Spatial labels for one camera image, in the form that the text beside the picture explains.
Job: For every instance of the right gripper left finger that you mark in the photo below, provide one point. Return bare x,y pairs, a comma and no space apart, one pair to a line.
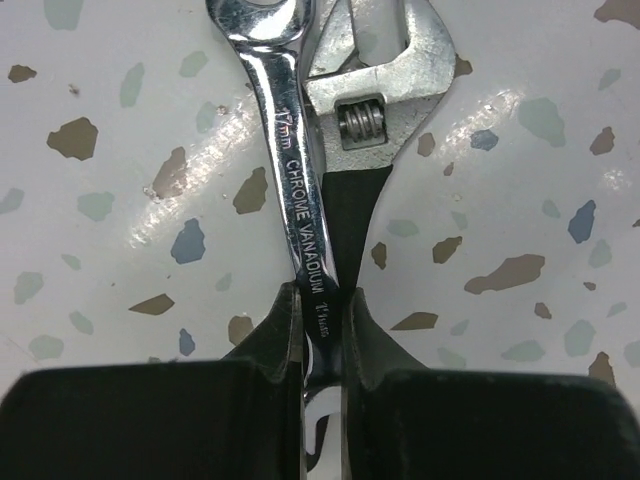
238,417

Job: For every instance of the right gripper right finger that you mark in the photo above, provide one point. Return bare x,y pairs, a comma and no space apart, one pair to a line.
403,420

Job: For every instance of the black-handled adjustable wrench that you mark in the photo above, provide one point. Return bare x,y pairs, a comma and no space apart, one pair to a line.
366,114

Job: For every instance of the silver open-end wrench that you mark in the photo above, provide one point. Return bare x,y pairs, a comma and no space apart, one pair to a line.
270,42

